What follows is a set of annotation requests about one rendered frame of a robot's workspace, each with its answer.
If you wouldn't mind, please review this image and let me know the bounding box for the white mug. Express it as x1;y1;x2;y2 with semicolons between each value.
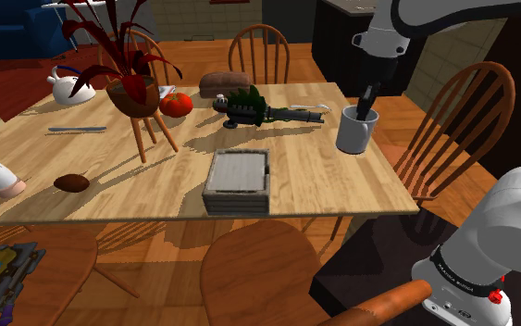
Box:
335;104;380;156

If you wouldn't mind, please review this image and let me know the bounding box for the silver spoon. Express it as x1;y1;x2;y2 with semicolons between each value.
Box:
289;103;332;112

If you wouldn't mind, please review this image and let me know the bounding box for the light wooden dining table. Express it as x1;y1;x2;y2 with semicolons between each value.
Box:
0;81;421;228

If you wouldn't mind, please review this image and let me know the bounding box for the wooden spindle-back chair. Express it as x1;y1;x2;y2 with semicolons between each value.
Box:
96;28;171;87
228;23;292;86
199;219;433;326
329;60;517;243
0;224;142;326

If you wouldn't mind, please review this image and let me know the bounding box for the black and green toy gun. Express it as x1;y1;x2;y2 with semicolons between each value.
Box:
212;83;327;131

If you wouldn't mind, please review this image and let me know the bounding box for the brown bread loaf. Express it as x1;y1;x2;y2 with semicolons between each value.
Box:
198;70;254;100

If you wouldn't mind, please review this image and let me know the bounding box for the grey square box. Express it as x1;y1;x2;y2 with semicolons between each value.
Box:
201;148;272;218

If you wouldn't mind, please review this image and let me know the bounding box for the red tomato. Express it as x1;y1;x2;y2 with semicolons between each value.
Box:
158;92;195;119

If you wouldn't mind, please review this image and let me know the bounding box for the red plant in brown pot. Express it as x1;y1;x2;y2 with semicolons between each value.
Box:
60;0;184;165

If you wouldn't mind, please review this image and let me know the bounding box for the silver table knife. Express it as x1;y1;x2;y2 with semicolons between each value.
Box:
47;125;108;134

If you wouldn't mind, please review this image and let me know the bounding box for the white round side table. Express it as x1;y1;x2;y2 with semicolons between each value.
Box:
40;0;108;52

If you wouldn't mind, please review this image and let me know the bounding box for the white kettle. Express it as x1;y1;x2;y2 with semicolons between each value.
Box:
45;64;98;107

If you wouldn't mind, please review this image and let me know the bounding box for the brown oval potato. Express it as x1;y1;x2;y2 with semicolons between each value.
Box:
53;173;92;194

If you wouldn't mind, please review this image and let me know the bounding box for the blue sofa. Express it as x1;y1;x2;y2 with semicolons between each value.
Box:
0;0;80;62

